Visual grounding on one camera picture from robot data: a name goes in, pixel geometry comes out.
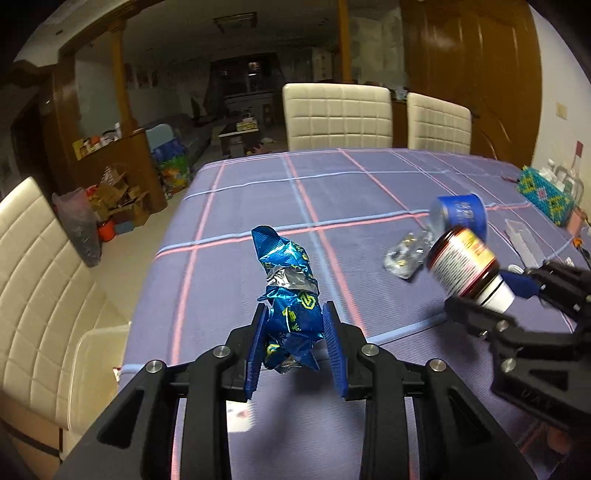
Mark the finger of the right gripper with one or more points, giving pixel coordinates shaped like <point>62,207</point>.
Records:
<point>554,282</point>
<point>478,320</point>

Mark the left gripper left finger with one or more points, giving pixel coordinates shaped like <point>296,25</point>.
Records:
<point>227,372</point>

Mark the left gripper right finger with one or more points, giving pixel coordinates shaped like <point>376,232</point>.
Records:
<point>363,371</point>

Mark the brown supplement bottle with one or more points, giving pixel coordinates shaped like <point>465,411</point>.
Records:
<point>465,267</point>

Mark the blue foil snack wrapper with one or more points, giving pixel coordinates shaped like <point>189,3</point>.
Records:
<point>293,325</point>

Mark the clear plastic wrapper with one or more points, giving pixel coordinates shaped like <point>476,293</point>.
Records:
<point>407,257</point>

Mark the blue can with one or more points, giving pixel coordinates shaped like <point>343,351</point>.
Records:
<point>466,211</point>

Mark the clear plastic trash bin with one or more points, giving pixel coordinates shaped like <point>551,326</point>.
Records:
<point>98,358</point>

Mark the clear plastic strip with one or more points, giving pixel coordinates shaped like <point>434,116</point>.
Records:
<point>524,244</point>

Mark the green patterned tissue box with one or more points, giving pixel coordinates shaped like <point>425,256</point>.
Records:
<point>552,202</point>

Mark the purple plaid tablecloth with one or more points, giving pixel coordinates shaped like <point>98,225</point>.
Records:
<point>346,208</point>

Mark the near cream quilted chair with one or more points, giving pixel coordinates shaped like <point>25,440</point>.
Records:
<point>49,300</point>

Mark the orange bucket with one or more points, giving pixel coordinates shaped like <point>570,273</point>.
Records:
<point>106,231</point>

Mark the grey plastic bag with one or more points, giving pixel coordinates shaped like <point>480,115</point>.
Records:
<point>78,220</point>

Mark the colourful printed bag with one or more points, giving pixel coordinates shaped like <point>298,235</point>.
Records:
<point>172,167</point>

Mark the dark coffee table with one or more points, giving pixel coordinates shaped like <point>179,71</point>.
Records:
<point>238,138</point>

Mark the wooden partition counter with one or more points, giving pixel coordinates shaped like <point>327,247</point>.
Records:
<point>130,154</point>

